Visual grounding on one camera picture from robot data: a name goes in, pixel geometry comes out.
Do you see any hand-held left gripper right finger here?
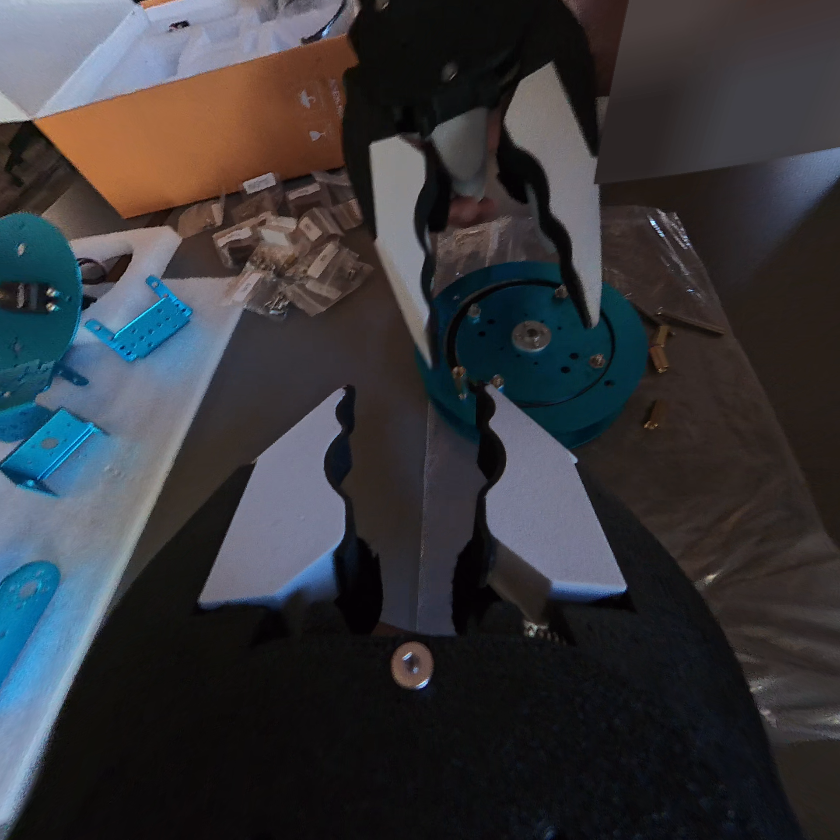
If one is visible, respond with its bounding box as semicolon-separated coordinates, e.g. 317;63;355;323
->
453;382;627;636

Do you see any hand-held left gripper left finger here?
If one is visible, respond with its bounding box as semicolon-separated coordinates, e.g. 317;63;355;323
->
197;385;383;636

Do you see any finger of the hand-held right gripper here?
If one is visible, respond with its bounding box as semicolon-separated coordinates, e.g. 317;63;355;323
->
367;133;454;370
495;62;603;329

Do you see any blue turntable bearing assembly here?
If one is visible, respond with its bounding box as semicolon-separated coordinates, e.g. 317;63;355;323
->
449;285;618;404

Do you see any teal metal ring plate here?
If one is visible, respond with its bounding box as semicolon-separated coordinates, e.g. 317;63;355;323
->
415;262;647;434
427;387;631;452

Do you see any grey desk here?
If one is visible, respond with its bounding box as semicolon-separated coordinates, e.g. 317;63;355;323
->
0;118;840;840

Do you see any pile of small hardware bags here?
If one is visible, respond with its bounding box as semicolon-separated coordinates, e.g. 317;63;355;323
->
177;171;375;319

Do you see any clear plastic bag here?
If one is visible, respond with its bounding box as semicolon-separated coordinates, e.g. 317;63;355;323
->
416;203;840;742

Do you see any white foam tray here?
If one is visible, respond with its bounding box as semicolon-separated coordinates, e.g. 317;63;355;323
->
0;276;247;788

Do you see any orange cardboard box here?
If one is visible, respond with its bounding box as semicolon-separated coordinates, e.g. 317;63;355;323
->
0;0;358;219

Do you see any white foam block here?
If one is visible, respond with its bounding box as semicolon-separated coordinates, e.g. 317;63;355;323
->
69;226;183;283

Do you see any blue perforated metal plate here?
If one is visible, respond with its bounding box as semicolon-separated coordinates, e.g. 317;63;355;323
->
0;561;61;690

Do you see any black servo motor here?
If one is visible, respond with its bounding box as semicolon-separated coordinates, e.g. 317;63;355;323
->
0;282;56;315

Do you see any teal round metal disc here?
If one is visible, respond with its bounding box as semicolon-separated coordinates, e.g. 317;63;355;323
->
0;211;89;442

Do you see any blue metal U bracket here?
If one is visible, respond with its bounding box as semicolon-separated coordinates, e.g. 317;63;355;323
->
85;276;193;362

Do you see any blue metal box bracket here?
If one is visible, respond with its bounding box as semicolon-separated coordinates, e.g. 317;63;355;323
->
0;407;106;497

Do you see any black cable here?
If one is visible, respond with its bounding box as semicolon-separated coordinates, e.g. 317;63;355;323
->
77;252;132;287

